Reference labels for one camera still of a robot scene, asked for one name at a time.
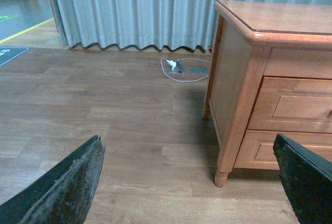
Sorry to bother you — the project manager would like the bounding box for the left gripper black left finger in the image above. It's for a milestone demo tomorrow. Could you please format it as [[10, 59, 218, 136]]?
[[1, 135, 105, 223]]

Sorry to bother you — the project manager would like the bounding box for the white floor charger plug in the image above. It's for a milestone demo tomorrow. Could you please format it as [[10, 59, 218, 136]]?
[[167, 60, 176, 67]]

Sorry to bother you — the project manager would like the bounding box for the grey-green curtain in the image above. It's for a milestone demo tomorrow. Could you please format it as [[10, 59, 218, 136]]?
[[52, 0, 331, 50]]

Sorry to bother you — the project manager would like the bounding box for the white floor cable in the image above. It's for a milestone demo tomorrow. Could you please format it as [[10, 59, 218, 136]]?
[[160, 58, 212, 83]]

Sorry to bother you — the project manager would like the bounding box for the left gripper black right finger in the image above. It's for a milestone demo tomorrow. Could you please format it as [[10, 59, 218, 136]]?
[[273, 133, 331, 223]]

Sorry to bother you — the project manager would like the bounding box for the closed metal floor socket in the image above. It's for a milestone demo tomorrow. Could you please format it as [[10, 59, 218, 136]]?
[[190, 66, 209, 75]]

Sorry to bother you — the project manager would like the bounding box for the wooden nightstand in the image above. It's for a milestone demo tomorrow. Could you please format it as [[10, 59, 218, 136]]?
[[203, 0, 331, 187]]

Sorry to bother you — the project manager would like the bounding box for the open metal floor socket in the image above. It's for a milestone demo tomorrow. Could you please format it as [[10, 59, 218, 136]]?
[[168, 60, 185, 74]]

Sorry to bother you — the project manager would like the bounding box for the wooden drawer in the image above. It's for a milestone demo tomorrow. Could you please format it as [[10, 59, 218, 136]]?
[[234, 130, 331, 170], [248, 77, 331, 133]]

